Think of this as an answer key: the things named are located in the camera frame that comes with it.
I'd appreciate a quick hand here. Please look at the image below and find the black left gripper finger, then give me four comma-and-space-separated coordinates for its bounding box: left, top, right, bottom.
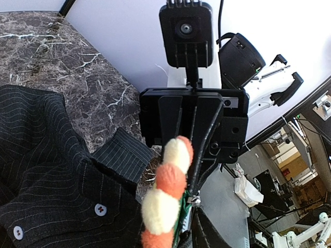
191, 208, 231, 248

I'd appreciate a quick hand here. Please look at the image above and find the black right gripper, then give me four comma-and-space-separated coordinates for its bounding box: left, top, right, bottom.
139, 88, 249, 196

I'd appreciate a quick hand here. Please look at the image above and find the dark pinstriped garment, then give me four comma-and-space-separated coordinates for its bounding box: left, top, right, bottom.
1, 85, 153, 247

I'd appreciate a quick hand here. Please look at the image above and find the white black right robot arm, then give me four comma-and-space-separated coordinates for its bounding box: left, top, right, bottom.
139, 33, 303, 195

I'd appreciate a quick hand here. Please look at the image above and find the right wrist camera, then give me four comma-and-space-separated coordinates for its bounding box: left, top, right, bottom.
159, 1, 221, 89

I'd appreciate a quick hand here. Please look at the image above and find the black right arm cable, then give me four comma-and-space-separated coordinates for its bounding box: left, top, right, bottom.
217, 0, 225, 47

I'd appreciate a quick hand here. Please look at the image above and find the black right frame post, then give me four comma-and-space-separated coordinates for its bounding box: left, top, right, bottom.
58, 0, 76, 17

